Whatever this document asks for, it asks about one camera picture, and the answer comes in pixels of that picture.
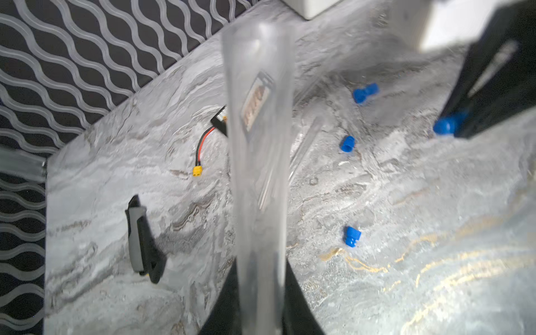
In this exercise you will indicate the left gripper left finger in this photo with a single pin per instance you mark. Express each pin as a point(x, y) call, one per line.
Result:
point(225, 317)

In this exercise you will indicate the blue stopper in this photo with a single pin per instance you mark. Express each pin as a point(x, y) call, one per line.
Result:
point(347, 144)
point(361, 95)
point(449, 125)
point(351, 236)

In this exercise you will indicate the clear test tube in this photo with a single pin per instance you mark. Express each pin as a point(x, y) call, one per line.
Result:
point(305, 146)
point(258, 60)

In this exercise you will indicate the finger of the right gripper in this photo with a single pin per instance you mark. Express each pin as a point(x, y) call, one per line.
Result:
point(497, 79)

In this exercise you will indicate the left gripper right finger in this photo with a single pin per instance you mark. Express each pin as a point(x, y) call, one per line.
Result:
point(297, 316)

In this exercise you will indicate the white box brown lid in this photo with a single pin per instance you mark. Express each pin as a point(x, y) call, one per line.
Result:
point(309, 9)

